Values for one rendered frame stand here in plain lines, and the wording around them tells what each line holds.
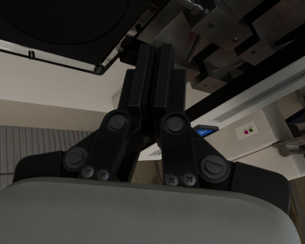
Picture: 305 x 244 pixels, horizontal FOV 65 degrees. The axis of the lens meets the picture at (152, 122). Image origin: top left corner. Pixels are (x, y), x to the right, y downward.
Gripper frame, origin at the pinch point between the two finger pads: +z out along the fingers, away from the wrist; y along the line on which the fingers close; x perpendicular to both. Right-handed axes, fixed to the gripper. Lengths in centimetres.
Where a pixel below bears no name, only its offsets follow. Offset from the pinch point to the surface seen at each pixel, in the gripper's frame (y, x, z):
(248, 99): 9.4, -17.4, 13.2
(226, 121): 7.6, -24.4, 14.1
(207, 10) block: 3.0, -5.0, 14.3
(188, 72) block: 1.4, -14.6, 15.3
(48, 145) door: -131, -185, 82
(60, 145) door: -124, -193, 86
